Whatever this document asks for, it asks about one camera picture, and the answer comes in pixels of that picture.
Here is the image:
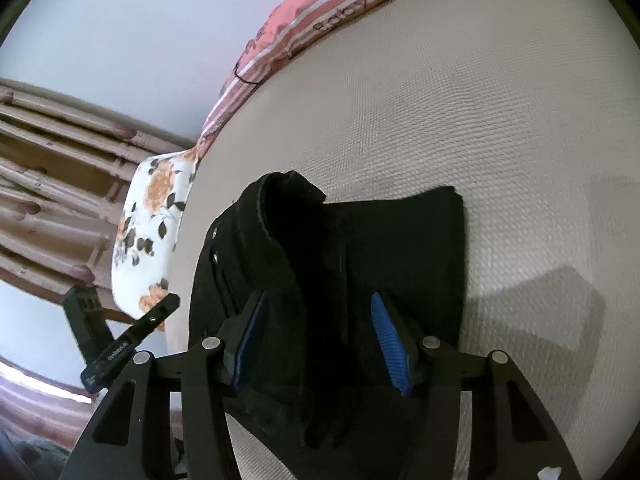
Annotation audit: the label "black pants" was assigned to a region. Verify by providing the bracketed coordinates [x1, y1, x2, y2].
[189, 171, 465, 479]

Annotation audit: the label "floral white orange pillow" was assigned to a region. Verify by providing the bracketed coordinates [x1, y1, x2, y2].
[111, 148, 198, 320]

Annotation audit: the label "grey textured mattress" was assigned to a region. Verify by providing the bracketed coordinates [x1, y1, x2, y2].
[169, 0, 639, 479]

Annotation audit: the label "black camera box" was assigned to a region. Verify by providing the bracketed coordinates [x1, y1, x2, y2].
[62, 284, 114, 364]

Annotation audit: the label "brown pleated curtain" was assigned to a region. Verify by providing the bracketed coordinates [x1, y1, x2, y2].
[1, 79, 188, 322]

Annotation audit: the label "green fuzzy cloth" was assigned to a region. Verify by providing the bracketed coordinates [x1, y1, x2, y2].
[1, 431, 70, 480]

